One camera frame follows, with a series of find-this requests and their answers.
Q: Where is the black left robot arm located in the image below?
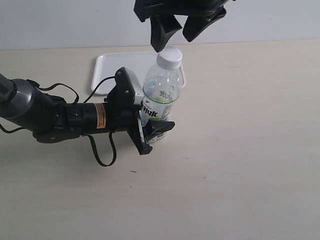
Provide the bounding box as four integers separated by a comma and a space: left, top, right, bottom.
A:
0, 67, 175, 155

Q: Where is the white bottle cap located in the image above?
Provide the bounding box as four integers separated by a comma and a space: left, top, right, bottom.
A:
156, 46, 183, 71

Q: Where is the clear plastic drink bottle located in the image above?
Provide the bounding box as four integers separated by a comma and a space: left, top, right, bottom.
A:
140, 61, 183, 127

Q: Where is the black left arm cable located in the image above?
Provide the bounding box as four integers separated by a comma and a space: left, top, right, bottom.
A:
0, 76, 118, 167

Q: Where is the white plastic tray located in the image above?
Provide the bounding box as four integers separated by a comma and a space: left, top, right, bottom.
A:
91, 51, 158, 91

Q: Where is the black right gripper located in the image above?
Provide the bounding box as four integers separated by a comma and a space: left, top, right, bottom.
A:
133, 0, 228, 52

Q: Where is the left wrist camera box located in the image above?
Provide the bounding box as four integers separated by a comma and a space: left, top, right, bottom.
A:
105, 67, 144, 107

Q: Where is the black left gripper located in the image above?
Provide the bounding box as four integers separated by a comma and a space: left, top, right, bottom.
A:
64, 102, 175, 155

